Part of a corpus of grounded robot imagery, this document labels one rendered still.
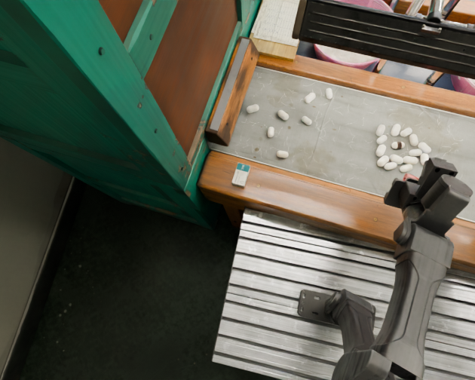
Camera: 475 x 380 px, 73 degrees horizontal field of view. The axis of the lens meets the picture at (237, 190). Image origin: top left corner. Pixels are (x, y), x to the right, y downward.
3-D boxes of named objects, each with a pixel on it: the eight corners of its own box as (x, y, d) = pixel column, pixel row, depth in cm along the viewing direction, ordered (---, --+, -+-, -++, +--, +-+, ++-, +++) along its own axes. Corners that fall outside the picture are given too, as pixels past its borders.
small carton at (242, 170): (243, 188, 87) (243, 186, 85) (231, 184, 87) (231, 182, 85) (250, 167, 88) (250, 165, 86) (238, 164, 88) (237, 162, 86)
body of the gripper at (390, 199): (394, 175, 69) (399, 194, 63) (443, 188, 68) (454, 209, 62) (382, 199, 73) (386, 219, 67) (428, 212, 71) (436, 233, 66)
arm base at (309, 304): (305, 289, 81) (300, 318, 79) (386, 307, 79) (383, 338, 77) (301, 288, 88) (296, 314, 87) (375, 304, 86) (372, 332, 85)
